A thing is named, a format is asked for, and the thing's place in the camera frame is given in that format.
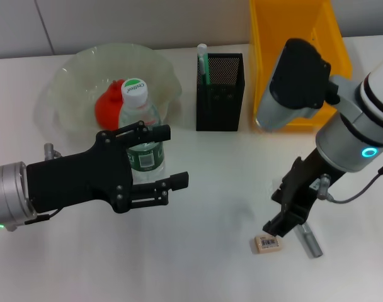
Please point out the black mesh pen holder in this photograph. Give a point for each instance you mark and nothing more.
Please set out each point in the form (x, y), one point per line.
(219, 104)

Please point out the yellow plastic bin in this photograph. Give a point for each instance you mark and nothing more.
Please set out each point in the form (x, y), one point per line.
(267, 37)

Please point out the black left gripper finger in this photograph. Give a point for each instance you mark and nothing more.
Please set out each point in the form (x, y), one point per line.
(179, 181)

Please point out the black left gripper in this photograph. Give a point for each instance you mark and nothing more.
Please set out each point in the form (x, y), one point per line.
(78, 179)

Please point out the clear green-label water bottle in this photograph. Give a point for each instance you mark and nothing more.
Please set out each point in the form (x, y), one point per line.
(134, 91)

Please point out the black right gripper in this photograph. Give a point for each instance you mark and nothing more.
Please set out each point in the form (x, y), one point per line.
(305, 182)

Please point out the grey pen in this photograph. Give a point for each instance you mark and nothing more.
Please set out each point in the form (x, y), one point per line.
(311, 242)

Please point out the orange red fruit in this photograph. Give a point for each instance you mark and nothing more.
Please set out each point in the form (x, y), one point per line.
(106, 107)

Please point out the green pen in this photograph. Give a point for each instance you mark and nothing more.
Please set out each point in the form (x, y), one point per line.
(202, 63)

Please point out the pale green glass fruit plate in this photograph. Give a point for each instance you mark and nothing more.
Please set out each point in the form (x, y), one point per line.
(81, 75)

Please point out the beige eraser with barcode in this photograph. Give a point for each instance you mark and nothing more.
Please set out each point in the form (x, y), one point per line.
(268, 244)

